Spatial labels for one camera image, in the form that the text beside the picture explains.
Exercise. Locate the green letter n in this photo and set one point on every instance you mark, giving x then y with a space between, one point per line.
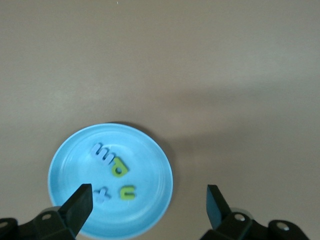
122 192

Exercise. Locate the green letter p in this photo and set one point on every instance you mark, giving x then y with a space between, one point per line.
113 172

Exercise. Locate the blue letter x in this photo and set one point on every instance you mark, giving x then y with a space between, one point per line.
101 195

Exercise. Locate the blue letter m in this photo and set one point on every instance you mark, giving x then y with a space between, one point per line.
110 160

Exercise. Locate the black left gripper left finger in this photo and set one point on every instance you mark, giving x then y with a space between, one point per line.
80 205

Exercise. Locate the blue plate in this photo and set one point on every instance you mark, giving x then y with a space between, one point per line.
150 187

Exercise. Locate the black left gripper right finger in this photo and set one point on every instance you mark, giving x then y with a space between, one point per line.
215 207

